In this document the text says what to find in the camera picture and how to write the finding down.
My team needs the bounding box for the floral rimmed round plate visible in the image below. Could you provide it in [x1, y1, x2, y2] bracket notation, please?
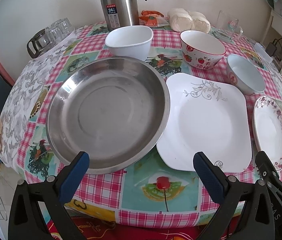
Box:
[253, 95, 282, 171]

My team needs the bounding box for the small white blue bowl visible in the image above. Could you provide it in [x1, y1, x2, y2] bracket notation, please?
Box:
[226, 54, 265, 95]

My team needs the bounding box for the large stainless steel basin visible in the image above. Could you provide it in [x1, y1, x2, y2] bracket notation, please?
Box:
[46, 57, 170, 174]

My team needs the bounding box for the strawberry pattern red-rimmed bowl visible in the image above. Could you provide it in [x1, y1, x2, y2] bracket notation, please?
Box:
[180, 30, 226, 70]

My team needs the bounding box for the white square bowl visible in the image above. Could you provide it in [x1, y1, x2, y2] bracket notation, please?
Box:
[105, 25, 153, 61]

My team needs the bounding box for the white square plate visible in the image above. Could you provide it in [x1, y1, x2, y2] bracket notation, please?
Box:
[156, 73, 252, 173]

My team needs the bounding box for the grey floral white cloth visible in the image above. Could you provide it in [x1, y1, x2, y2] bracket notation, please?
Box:
[0, 29, 80, 170]

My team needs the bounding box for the black power adapter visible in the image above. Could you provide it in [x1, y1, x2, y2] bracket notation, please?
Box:
[265, 42, 277, 57]

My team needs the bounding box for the clear plastic box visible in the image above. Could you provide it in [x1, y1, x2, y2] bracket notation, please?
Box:
[253, 42, 273, 63]

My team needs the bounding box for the glass ashtray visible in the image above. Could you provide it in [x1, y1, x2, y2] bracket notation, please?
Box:
[212, 29, 233, 43]

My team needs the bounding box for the clear glass mug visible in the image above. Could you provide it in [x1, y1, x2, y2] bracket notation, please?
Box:
[216, 10, 243, 40]

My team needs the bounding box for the bag of steamed buns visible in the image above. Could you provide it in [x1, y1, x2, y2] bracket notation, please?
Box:
[168, 8, 211, 34]

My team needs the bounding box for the upturned drinking glass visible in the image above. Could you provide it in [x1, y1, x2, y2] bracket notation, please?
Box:
[47, 22, 63, 43]
[56, 17, 74, 37]

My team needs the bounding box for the orange snack packet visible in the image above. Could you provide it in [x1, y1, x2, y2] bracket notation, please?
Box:
[139, 10, 169, 28]

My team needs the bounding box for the stainless steel thermos jug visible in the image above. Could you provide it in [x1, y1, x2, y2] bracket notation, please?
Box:
[100, 0, 139, 31]

